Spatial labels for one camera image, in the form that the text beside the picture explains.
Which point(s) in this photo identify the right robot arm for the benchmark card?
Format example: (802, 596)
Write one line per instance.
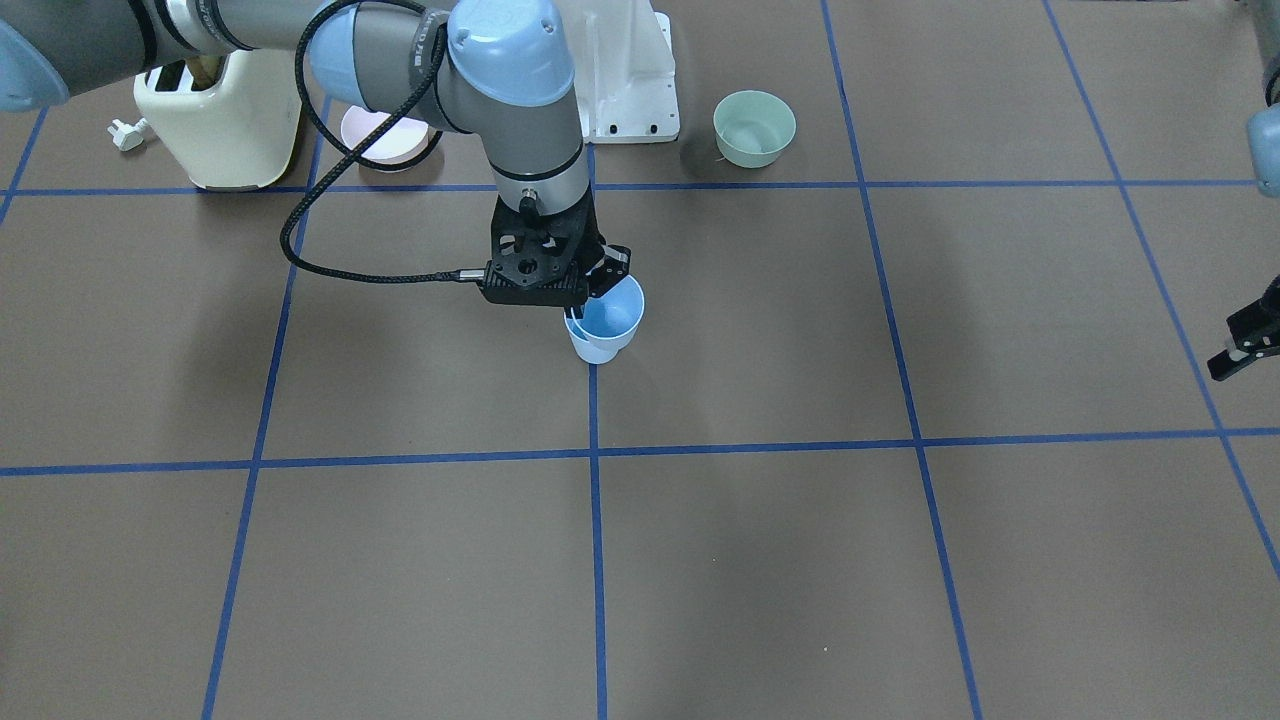
(499, 70)

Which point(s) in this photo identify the green bowl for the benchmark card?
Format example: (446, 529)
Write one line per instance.
(753, 128)

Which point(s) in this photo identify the bread slice in toaster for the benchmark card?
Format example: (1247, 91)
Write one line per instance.
(205, 70)

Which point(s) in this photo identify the pink bowl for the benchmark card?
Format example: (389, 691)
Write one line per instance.
(408, 141)

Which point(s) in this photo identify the cream toaster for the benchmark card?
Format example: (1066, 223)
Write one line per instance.
(238, 135)

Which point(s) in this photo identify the light blue cup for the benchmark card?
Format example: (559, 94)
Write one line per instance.
(626, 300)
(590, 350)

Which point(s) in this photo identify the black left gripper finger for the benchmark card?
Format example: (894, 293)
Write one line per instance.
(1254, 334)

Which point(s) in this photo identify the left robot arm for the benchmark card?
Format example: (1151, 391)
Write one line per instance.
(1262, 129)

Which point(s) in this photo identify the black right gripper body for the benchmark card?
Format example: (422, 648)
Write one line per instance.
(612, 268)

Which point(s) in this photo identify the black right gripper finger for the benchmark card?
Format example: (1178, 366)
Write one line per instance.
(611, 269)

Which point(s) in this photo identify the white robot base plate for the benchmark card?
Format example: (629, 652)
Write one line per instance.
(626, 72)

